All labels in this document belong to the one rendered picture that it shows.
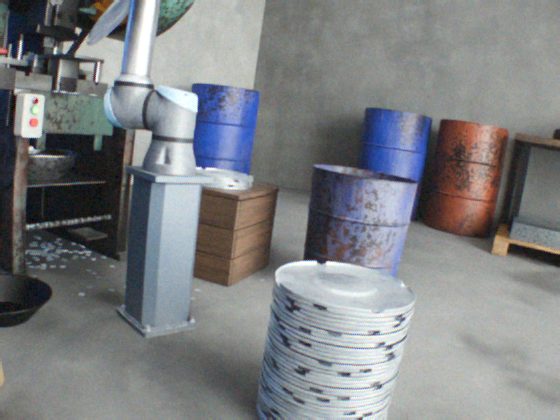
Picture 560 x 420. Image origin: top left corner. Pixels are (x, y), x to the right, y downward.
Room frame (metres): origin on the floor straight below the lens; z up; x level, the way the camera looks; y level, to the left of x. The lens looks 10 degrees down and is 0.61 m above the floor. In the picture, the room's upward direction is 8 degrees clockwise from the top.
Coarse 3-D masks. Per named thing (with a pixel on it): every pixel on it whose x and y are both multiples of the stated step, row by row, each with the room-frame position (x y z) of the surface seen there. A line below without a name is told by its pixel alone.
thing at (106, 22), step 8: (120, 0) 1.48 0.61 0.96; (128, 0) 1.58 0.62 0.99; (112, 8) 1.47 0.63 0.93; (120, 8) 1.59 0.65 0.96; (128, 8) 1.67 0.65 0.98; (104, 16) 1.46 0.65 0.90; (112, 16) 1.58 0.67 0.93; (120, 16) 1.66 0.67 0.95; (96, 24) 1.46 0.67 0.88; (104, 24) 1.54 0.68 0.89; (112, 24) 1.65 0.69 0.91; (96, 32) 1.53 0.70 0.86; (104, 32) 1.63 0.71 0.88; (88, 40) 1.52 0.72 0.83; (96, 40) 1.61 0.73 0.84
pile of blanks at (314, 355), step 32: (288, 320) 0.82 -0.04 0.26; (320, 320) 0.79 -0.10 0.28; (352, 320) 0.77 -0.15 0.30; (384, 320) 0.78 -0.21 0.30; (288, 352) 0.81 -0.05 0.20; (320, 352) 0.78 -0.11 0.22; (352, 352) 0.77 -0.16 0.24; (384, 352) 0.79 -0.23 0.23; (288, 384) 0.80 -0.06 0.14; (320, 384) 0.78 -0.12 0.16; (352, 384) 0.77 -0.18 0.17; (384, 384) 0.81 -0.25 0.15; (288, 416) 0.79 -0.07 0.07; (320, 416) 0.78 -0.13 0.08; (352, 416) 0.78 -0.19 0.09; (384, 416) 0.85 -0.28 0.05
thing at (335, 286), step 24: (288, 264) 0.99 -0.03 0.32; (312, 264) 1.04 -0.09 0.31; (336, 264) 1.06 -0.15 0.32; (288, 288) 0.83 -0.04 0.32; (312, 288) 0.87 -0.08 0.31; (336, 288) 0.87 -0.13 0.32; (360, 288) 0.89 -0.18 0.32; (384, 288) 0.93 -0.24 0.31; (408, 288) 0.94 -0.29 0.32; (360, 312) 0.77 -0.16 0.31; (384, 312) 0.78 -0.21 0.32
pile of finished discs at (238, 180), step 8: (200, 168) 2.02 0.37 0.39; (208, 168) 2.04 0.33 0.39; (216, 176) 1.84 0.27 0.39; (224, 176) 1.85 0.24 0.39; (232, 176) 1.89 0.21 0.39; (240, 176) 1.94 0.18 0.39; (248, 176) 1.96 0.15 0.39; (208, 184) 1.82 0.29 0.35; (216, 184) 1.77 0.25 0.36; (224, 184) 1.78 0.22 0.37; (232, 184) 1.79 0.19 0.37; (240, 184) 1.82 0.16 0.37; (248, 184) 1.86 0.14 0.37
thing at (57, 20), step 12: (48, 0) 1.62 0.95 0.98; (60, 0) 1.65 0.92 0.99; (72, 0) 1.71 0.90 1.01; (36, 12) 1.65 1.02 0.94; (48, 12) 1.62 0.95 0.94; (60, 12) 1.63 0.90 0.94; (72, 12) 1.69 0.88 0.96; (36, 24) 1.64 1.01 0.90; (48, 24) 1.63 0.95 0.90; (60, 24) 1.65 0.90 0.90; (72, 24) 1.69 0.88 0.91
